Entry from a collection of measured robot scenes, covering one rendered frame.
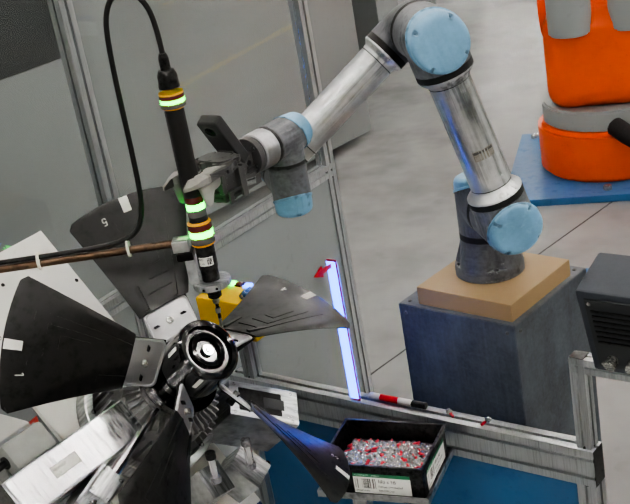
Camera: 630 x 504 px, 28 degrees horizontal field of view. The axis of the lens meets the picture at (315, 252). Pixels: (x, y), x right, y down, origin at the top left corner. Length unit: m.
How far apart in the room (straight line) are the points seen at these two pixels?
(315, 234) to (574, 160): 2.48
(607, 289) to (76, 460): 0.95
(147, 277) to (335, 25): 4.63
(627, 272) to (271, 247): 1.53
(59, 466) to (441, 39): 1.03
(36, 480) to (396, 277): 3.34
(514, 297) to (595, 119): 3.31
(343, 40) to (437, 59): 4.53
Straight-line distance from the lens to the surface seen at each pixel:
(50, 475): 2.19
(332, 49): 6.83
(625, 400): 4.28
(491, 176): 2.51
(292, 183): 2.40
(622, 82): 5.88
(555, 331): 2.76
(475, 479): 2.65
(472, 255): 2.71
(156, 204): 2.37
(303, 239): 3.66
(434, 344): 2.77
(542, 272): 2.74
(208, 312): 2.81
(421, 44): 2.37
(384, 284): 5.28
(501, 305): 2.62
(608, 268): 2.25
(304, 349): 3.73
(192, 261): 2.25
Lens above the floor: 2.19
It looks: 23 degrees down
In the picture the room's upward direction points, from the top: 10 degrees counter-clockwise
